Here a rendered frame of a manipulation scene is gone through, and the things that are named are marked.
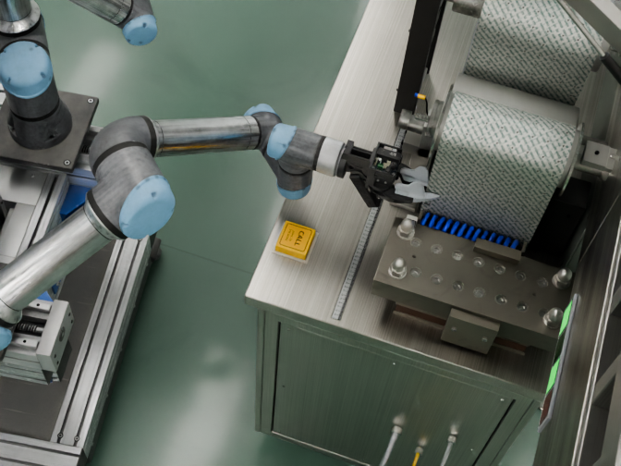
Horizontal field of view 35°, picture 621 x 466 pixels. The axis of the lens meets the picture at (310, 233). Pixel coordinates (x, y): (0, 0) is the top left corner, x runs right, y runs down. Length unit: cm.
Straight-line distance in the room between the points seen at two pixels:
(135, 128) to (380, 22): 87
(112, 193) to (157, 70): 181
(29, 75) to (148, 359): 108
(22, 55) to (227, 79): 140
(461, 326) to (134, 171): 71
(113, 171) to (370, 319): 62
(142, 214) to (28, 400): 108
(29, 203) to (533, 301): 121
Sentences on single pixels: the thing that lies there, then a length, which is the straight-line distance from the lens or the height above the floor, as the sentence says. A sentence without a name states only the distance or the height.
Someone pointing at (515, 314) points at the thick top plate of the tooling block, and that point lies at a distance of 200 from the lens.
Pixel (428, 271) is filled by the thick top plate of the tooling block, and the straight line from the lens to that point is 201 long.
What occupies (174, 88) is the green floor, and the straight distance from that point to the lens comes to 358.
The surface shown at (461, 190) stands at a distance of 200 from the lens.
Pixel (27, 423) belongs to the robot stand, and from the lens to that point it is 278.
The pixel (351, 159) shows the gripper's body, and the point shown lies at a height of 115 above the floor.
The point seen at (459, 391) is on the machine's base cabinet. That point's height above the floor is 78.
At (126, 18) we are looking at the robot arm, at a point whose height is 116.
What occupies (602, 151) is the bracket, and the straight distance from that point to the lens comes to 194.
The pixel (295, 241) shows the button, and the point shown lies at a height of 92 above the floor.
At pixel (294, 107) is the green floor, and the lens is 353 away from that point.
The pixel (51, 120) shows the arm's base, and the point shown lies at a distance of 240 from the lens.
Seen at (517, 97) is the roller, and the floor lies 123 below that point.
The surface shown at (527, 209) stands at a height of 114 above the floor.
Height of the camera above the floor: 276
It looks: 59 degrees down
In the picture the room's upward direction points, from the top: 6 degrees clockwise
